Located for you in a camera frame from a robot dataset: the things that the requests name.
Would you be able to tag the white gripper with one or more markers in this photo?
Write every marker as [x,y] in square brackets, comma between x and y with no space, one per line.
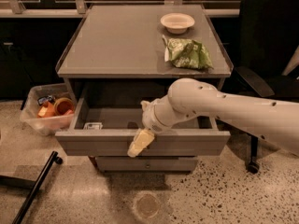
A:
[149,118]

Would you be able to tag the grey top drawer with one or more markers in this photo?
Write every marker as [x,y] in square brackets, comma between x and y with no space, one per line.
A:
[121,121]

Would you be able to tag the grey drawer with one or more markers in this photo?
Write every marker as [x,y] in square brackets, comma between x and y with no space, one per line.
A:
[121,121]
[160,164]

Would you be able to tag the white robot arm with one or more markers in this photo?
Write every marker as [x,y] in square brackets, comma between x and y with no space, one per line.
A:
[275,121]

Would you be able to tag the grey bottom drawer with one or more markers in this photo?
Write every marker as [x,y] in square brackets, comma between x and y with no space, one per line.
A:
[160,164]

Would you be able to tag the small white box in drawer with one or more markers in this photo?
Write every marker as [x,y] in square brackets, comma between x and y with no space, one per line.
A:
[93,126]

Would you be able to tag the grey drawer cabinet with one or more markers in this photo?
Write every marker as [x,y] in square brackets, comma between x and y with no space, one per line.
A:
[118,52]

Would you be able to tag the green chip bag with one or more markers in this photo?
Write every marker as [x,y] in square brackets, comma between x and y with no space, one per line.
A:
[186,53]

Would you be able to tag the orange cup in bin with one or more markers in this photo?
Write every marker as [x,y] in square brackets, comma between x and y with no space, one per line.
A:
[62,105]

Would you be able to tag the clear plastic storage bin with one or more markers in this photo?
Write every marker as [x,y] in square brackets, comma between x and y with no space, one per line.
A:
[38,111]

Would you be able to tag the white paper bowl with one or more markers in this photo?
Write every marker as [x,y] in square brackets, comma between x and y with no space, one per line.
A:
[177,23]

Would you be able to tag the black chair base leg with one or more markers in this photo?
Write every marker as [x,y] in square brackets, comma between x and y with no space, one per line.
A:
[32,185]

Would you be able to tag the black office chair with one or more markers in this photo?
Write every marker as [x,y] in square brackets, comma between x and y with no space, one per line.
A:
[268,41]

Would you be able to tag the metal window railing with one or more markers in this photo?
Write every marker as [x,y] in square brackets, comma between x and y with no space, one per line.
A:
[78,3]

